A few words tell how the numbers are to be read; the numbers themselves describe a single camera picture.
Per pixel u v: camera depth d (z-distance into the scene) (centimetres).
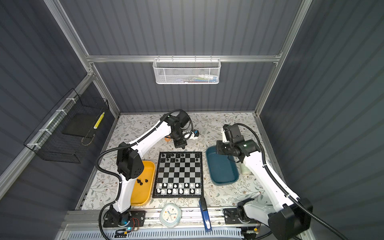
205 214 72
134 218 73
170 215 72
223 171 90
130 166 53
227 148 56
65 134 73
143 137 57
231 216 74
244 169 85
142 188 84
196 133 80
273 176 43
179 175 87
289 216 38
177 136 75
